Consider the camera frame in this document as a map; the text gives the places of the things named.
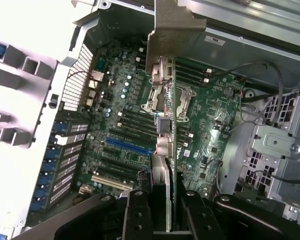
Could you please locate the short grey wire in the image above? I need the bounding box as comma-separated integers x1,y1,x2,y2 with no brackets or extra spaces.
244,169,300,187

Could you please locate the grey metal power supply box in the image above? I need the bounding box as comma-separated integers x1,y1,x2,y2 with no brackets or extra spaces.
176,0,300,85

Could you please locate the black RAM slot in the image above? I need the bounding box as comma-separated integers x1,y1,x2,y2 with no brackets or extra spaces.
175,69,211,86
116,121,158,138
117,110,157,127
175,58,214,76

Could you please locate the blue expansion slot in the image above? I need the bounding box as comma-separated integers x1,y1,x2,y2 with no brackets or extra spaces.
105,138,154,156

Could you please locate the blue slot cover latch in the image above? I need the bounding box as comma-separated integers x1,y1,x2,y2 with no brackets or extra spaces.
36,173,54,188
44,147,61,161
30,196,48,211
53,121,69,136

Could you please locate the metal CPU socket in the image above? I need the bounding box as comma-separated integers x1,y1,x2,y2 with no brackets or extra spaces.
141,81,198,123

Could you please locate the black expansion slot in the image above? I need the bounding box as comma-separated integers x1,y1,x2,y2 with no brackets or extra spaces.
96,159,147,181
108,127,158,146

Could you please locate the white expansion slot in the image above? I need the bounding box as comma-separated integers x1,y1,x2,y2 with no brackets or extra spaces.
90,173,134,191

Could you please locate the white perforated fan grille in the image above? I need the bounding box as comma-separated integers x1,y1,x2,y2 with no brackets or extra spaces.
61,42,94,112

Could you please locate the green motherboard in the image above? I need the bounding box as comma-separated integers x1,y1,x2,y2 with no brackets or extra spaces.
72,39,246,200

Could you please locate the black perforated slot cover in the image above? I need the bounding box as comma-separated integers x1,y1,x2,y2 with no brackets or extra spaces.
59,141,85,162
64,119,90,137
54,166,77,186
48,181,73,208

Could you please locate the grey plastic frame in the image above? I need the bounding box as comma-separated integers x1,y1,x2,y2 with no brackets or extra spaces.
0,37,59,151

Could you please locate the grey metal disk bay bracket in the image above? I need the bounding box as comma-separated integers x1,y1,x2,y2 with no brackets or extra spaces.
247,124,300,159

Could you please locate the grey metal PC case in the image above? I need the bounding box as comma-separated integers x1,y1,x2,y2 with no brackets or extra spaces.
4,0,300,240

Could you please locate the long grey wire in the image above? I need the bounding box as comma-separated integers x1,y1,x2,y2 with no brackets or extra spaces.
213,61,284,127

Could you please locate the metal rear port block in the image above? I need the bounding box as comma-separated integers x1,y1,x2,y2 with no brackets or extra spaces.
85,69,104,109

